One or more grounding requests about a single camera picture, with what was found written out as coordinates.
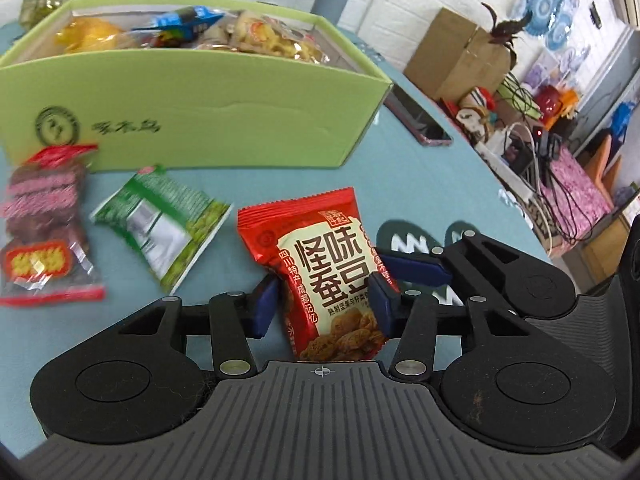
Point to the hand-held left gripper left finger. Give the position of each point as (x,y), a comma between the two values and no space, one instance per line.
(262,310)

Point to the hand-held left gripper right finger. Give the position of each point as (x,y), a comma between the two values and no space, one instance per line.
(382,310)

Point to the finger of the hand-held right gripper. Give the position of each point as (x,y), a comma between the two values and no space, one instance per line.
(410,267)

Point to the green cardboard box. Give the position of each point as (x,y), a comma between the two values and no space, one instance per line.
(200,110)

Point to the clear yellow snack packet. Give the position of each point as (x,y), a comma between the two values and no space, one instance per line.
(270,35)

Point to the dark brown snack packet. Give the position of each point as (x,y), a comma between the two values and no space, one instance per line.
(170,39)

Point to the blue snack packet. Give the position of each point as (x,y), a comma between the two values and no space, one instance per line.
(185,17)

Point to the pink floral cloth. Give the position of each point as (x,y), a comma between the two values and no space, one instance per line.
(582,195)

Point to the teal tablecloth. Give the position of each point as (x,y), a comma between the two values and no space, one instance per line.
(350,170)

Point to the white power strip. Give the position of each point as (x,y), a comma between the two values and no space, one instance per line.
(505,170)

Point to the green snack packet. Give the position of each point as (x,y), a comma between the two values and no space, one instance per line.
(150,210)

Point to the dark smartphone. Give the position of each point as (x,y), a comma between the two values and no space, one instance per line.
(417,115)

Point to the blue bag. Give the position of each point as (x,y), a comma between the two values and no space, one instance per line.
(622,122)

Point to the red pot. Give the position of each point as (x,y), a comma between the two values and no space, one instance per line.
(547,100)

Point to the brown cardboard box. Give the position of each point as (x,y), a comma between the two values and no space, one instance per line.
(450,55)

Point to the red pink snack packet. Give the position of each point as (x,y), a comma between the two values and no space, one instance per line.
(40,200)

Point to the dark feather decoration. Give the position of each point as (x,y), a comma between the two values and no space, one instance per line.
(505,30)

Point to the medium blue wall plate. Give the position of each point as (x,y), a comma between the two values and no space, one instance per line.
(561,32)

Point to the large blue wall plate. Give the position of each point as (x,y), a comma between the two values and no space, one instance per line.
(542,2)

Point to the small blue wall plate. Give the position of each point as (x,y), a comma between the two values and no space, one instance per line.
(572,2)

